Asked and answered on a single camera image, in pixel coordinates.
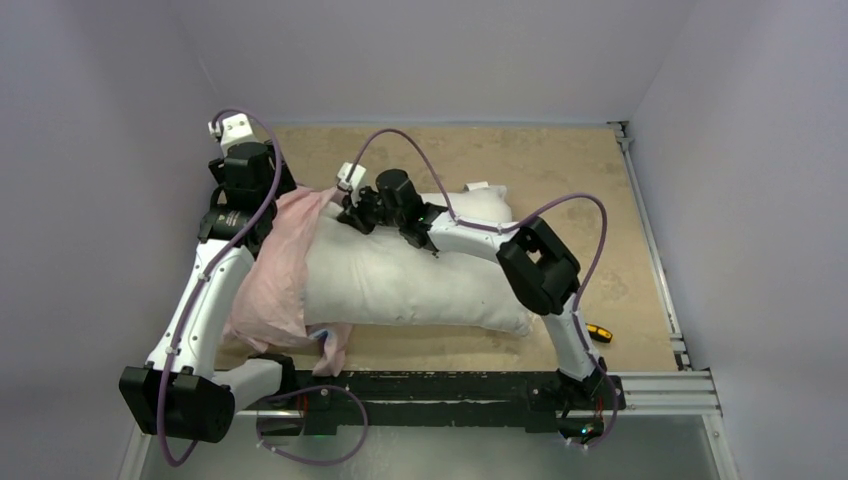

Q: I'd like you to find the pink pillow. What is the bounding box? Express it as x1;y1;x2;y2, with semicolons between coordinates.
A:
215;187;352;377

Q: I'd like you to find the black base bar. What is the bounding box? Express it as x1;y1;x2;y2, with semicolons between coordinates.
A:
248;370;614;441

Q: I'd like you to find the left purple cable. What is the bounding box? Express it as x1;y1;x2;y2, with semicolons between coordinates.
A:
157;107;285;468

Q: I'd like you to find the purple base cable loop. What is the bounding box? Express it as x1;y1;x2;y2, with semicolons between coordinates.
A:
256;385;369;467

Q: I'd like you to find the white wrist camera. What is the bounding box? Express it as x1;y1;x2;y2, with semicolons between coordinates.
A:
336;162;367;195
208;113;258;156

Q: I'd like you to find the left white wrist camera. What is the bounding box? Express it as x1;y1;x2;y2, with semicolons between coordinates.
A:
208;113;258;156

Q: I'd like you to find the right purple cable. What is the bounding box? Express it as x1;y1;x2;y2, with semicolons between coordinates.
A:
349;128;621;452

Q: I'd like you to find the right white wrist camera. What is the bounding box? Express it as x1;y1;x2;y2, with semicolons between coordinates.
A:
336;162;367;195

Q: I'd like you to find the yellow black screwdriver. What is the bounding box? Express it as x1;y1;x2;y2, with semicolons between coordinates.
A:
586;324;614;344

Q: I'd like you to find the white pillow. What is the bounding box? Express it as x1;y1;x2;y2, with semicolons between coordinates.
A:
303;203;532;336

